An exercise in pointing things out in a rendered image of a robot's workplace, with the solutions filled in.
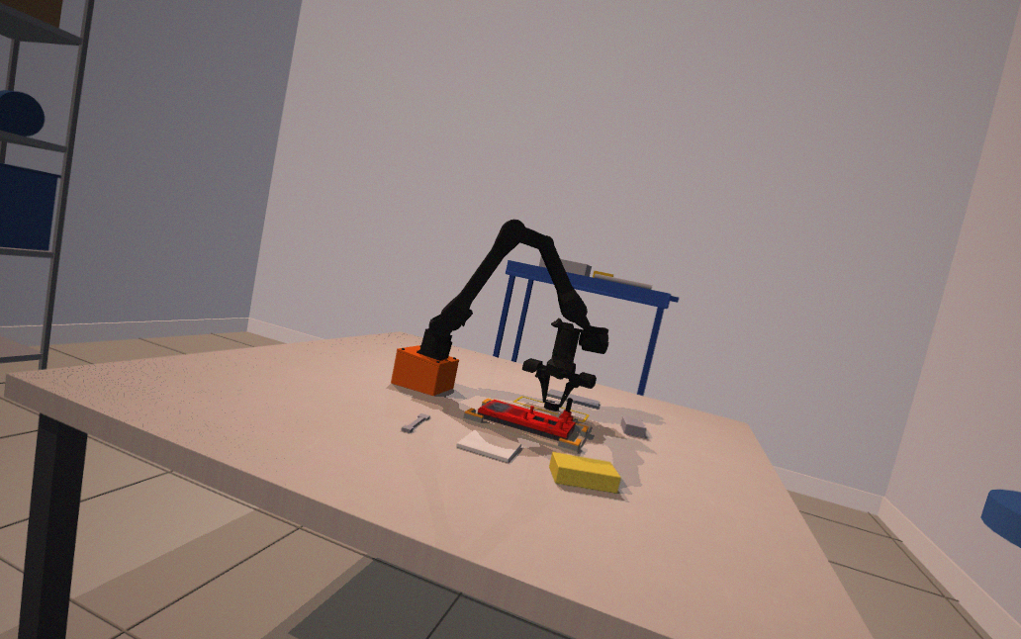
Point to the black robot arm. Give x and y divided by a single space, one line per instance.
436 342

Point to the yellow rectangular block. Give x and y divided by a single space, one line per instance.
584 473

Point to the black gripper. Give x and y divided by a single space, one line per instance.
584 379

